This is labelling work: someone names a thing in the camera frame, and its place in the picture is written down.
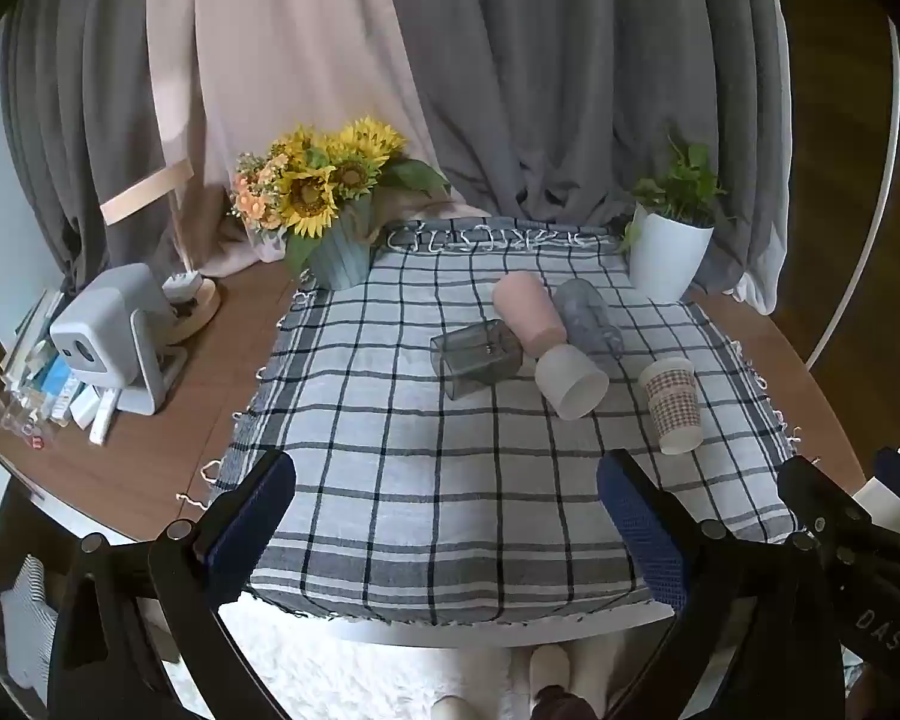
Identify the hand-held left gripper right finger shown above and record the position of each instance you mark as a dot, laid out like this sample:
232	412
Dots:
645	532

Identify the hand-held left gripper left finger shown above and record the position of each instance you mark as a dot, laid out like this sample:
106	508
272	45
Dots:
253	521

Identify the houndstooth patterned paper cup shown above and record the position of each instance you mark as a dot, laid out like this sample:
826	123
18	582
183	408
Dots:
673	409

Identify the white frosted cup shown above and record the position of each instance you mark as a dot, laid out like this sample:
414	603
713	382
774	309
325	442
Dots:
570	386

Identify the clear grey speckled cup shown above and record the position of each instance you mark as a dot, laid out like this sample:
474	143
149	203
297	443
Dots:
585	315

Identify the smoky grey square cup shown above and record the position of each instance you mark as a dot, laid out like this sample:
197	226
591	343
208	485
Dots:
476	360

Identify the pink cup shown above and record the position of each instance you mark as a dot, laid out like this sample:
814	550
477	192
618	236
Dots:
529	311

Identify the white slipper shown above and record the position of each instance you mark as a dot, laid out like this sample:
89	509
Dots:
551	671
450	709

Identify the white fluffy rug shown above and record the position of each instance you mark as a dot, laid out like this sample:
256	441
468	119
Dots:
360	667

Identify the white remote control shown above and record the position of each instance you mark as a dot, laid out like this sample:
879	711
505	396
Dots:
103	416

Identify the checked grey white tablecloth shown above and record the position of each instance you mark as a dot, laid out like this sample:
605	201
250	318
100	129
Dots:
450	480

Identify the round wooden tray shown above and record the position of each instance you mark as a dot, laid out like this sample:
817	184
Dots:
199	315

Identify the white projector on stand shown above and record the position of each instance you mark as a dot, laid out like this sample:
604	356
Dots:
109	334

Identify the striped grey cushion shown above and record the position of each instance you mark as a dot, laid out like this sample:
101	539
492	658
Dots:
28	604

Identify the white charger plug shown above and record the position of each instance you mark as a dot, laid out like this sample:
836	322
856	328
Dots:
181	286

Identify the clear plastic organizer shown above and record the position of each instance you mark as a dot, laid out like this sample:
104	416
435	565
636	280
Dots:
4	409

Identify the white plant pot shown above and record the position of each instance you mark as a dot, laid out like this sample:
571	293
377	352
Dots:
667	259

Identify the ribbed blue-grey vase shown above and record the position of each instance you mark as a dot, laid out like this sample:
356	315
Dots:
341	259

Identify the row of books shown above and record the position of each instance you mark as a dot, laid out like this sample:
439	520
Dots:
34	345

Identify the white curved pole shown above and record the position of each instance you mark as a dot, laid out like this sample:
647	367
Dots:
886	187

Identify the green potted plant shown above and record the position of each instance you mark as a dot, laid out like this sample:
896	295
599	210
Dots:
682	184

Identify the beige curtain tieback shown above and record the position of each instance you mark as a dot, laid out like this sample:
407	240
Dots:
146	191

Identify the sunflower bouquet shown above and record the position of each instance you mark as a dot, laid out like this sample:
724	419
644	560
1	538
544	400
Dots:
322	180

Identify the grey curtain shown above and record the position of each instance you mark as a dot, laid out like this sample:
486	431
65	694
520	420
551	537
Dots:
585	75
82	105

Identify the pink curtain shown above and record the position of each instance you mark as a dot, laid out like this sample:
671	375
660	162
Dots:
285	52

